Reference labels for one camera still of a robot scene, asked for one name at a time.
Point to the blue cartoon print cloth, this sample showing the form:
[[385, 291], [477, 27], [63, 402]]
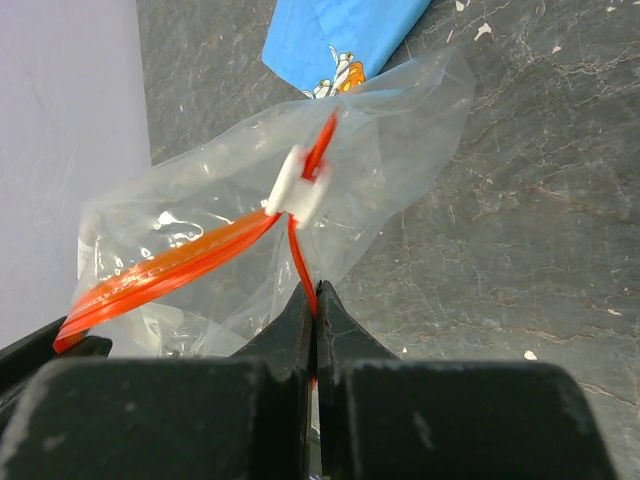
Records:
[[327, 47]]

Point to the clear zip bag orange zipper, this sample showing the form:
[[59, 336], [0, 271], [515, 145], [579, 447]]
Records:
[[197, 256]]

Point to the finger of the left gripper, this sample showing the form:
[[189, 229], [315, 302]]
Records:
[[22, 359]]

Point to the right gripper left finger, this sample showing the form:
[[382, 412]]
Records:
[[246, 416]]

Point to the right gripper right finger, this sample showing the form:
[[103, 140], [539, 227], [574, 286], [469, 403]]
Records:
[[382, 417]]

